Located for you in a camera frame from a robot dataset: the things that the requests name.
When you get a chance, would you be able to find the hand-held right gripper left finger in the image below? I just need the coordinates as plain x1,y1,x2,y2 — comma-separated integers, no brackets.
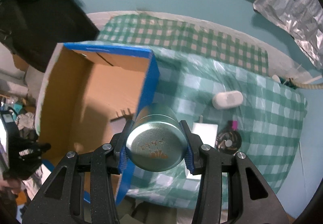
22,120,135,224

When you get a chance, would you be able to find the pile of clutter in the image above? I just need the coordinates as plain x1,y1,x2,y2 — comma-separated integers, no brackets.
0,93,39,139

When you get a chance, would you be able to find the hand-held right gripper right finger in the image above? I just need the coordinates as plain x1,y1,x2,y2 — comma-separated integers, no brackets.
179,120,289,224

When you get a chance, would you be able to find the black cloth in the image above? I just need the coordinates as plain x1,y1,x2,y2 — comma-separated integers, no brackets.
0,0,100,73

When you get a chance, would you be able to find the blue cardboard box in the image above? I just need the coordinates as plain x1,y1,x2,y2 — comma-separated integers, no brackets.
35,42,160,208

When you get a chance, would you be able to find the round teal metal tin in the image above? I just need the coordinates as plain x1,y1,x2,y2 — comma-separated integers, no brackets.
126,103,188,171

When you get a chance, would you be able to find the green checkered tablecloth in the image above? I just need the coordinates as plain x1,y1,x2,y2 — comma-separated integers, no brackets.
97,11,308,209

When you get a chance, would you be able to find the white oval case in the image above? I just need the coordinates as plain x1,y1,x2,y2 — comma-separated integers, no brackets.
212,90,244,109

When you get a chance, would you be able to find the beige braided rope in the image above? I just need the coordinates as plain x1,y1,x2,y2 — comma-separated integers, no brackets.
285,78,323,91

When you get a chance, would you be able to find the black round spool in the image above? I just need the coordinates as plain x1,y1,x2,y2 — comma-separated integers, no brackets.
216,120,243,155

